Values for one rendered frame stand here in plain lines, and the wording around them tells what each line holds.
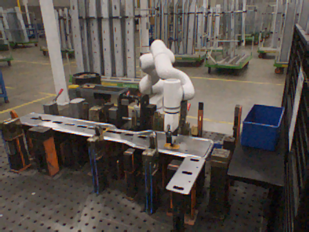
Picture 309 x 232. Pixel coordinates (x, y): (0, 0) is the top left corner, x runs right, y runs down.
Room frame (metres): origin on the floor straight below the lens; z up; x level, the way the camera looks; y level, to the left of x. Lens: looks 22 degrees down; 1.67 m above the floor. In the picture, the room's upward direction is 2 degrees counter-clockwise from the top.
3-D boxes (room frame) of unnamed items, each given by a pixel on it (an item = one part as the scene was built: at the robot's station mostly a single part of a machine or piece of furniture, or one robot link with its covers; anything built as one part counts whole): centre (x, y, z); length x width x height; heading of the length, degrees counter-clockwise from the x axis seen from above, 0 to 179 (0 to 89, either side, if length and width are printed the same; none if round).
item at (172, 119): (1.28, -0.10, 1.16); 0.10 x 0.07 x 0.11; 156
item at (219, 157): (1.09, -0.31, 0.88); 0.08 x 0.08 x 0.36; 65
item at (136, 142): (1.52, 0.33, 1.00); 1.38 x 0.22 x 0.02; 65
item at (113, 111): (1.71, 0.25, 0.89); 0.13 x 0.11 x 0.38; 155
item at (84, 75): (4.50, 1.12, 0.36); 0.54 x 0.50 x 0.73; 151
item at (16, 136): (1.60, 0.92, 0.88); 0.15 x 0.11 x 0.36; 155
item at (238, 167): (1.33, -0.59, 1.02); 0.90 x 0.22 x 0.03; 155
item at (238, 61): (8.11, -2.37, 0.88); 1.91 x 1.00 x 1.76; 152
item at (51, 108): (1.92, 0.77, 0.88); 0.11 x 0.10 x 0.36; 155
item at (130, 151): (1.25, 0.13, 0.84); 0.11 x 0.08 x 0.29; 155
